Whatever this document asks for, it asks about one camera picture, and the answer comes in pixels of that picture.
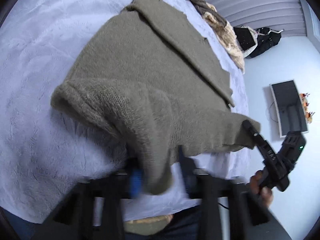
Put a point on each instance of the black sparkly garment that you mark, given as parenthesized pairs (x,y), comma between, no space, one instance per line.
(245,38)

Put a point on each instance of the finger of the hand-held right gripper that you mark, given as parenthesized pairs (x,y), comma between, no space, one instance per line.
(257,136)

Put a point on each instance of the cream and brown fleece garment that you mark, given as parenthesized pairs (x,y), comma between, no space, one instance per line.
(220,27)

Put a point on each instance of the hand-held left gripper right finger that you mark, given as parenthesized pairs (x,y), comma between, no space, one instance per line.
(188,177)

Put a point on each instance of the lavender fleece blanket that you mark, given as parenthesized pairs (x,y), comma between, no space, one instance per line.
(30,55)

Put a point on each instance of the person's right hand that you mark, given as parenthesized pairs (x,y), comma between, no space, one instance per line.
(258,180)

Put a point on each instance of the person's olive shirt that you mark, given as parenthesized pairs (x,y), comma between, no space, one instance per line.
(147,226)

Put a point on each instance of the black hanging jacket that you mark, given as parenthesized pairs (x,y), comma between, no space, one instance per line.
(268,41)

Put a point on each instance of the olive brown knit sweater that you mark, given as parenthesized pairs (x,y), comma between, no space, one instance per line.
(140,67)

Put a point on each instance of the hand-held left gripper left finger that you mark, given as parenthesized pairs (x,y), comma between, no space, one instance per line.
(135,182)

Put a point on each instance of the grey pleated curtain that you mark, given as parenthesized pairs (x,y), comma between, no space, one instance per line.
(250,2)

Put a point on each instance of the orange decorations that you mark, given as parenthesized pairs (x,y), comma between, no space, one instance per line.
(307,107)

